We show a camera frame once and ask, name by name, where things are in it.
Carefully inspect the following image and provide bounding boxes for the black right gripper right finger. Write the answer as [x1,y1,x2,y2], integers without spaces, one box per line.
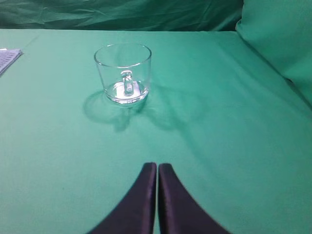
[158,163,228,234]

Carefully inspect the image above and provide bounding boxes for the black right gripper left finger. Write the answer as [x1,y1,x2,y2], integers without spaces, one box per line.
[89,162,156,234]

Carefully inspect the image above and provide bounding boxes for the transparent glass cup with handle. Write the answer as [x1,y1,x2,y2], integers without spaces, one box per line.
[94,43,152,105]

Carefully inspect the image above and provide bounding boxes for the green backdrop cloth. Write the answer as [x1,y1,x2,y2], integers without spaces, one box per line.
[0,0,312,108]

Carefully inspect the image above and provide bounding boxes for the folded blue towel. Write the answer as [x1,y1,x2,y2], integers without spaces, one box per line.
[0,48,23,75]

